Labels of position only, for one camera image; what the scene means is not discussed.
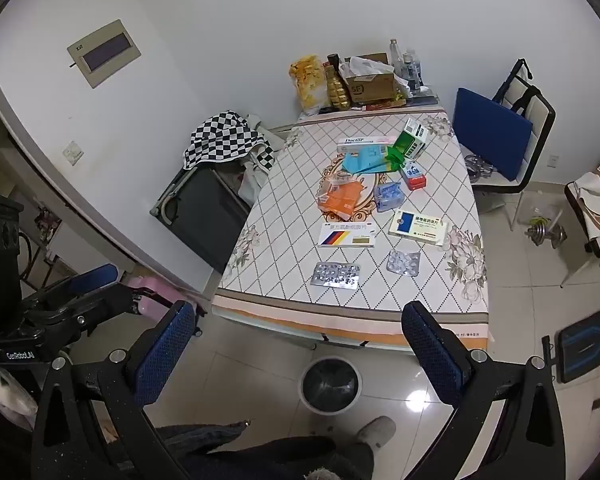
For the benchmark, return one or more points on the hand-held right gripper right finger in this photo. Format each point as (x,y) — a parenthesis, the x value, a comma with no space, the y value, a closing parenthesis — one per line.
(431,356)

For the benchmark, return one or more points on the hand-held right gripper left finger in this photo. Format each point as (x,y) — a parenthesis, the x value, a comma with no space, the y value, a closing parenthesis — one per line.
(164,356)

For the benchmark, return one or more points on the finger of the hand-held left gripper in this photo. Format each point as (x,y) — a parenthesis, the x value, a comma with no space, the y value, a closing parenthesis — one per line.
(95,305)
(92,276)

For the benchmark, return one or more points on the round grey trash bin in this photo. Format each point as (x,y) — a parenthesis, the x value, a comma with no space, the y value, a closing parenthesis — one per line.
(330,385)

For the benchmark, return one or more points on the blue plastic wrapper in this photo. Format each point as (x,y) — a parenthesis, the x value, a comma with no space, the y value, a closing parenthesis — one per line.
(387,196)

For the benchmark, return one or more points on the orange packet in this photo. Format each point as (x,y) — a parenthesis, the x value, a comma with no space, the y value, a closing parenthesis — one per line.
(342,201)

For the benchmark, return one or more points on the clear plastic wrapper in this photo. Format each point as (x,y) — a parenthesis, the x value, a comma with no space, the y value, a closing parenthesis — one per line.
(330,182)

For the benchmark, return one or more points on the green medicine box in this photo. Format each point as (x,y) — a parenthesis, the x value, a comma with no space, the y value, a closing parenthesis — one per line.
(411,142)

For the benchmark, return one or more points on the pink case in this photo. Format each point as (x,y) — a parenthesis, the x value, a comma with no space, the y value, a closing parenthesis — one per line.
(152,297)

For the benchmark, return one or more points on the grey slipper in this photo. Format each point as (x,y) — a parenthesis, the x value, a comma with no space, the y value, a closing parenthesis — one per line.
(377,432)

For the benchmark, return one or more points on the small silver blister pack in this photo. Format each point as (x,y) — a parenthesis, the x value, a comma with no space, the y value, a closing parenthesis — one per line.
(403,263)

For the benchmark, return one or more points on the white crumpled bag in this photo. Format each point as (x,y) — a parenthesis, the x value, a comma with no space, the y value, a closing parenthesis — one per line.
(10,395)

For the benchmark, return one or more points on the large silver blister pack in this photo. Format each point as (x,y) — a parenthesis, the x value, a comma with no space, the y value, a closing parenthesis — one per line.
(336,276)

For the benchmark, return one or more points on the white box with blue label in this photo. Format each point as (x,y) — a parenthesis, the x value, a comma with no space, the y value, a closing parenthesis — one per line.
(420,227)

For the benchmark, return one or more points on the white box with striped label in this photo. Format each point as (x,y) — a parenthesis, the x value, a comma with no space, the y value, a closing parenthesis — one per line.
(347,235)

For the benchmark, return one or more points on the person's dark trouser leg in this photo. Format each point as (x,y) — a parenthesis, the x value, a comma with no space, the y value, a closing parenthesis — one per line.
(280,460)

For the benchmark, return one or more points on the black and blue floor mat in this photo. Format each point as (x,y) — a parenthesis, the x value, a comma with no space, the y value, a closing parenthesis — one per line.
(587,342)

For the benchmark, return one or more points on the metal dumbbell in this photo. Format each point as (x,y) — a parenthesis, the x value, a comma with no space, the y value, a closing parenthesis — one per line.
(545,232)

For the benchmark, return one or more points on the patterned floral tablecloth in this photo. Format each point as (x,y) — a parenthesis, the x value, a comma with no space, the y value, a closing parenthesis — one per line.
(280,220)

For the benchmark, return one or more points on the small red and white box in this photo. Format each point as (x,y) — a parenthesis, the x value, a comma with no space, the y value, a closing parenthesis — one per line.
(414,176)

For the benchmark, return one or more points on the black and white checkered cloth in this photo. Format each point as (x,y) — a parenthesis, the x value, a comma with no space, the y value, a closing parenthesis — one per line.
(220,140)

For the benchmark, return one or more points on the white cloth bag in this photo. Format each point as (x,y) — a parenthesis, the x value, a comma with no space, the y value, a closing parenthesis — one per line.
(254,180)

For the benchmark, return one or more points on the blue and green plastic bag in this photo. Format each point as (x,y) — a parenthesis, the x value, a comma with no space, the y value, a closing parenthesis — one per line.
(362,161)

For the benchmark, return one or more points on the chair with beige cloth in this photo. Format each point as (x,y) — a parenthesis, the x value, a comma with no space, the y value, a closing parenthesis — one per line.
(595,210)

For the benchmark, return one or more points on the white and pink toothpaste box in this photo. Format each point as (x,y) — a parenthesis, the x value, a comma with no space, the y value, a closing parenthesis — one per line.
(360,140)

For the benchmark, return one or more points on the blue cushion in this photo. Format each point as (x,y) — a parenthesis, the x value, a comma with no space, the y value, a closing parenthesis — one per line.
(490,132)

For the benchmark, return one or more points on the brown cardboard box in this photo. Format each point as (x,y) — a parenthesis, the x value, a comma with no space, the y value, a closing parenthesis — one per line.
(375,85)

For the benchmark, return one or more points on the golden bottle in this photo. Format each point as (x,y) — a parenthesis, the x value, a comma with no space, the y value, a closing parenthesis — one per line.
(337,87)

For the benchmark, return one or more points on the plastic water bottle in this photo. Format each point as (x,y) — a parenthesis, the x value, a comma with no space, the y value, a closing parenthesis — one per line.
(412,70)

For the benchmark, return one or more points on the yellow snack bag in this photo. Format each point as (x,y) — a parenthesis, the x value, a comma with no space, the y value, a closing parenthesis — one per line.
(307,80)

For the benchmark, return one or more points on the white plastic bag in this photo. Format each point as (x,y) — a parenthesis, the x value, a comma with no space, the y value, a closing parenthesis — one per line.
(367,66)

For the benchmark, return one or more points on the clear glass bottle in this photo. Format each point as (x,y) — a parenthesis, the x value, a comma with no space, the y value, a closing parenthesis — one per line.
(396,55)

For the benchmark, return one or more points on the white wall switch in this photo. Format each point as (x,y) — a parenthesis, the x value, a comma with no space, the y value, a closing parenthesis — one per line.
(73,152)

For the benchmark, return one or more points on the beige wall panel box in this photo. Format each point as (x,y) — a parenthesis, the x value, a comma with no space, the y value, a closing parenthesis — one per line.
(105,52)

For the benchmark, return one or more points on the white wall socket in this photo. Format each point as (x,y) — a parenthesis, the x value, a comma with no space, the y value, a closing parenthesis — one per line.
(553,161)

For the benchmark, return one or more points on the white chair with black frame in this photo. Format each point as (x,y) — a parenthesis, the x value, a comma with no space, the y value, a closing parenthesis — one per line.
(535,110)

